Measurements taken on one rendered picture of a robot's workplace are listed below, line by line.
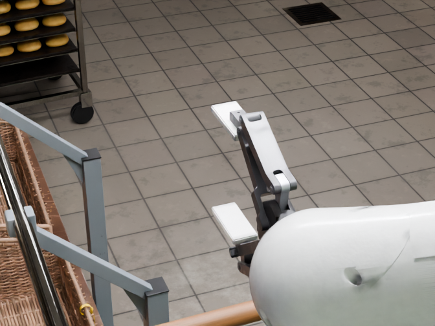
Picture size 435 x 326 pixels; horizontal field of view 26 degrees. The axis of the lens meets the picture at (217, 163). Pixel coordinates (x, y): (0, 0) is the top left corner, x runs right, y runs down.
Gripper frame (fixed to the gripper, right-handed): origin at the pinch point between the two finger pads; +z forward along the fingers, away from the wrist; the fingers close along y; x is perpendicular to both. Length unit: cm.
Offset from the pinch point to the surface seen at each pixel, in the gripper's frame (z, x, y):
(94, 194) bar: 89, 4, 63
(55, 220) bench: 121, 0, 90
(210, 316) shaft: 5.7, 0.1, 27.8
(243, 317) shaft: 4.8, 4.5, 28.7
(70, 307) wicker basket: 84, -5, 88
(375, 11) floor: 327, 217, 148
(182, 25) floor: 348, 113, 148
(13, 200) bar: 47, -19, 31
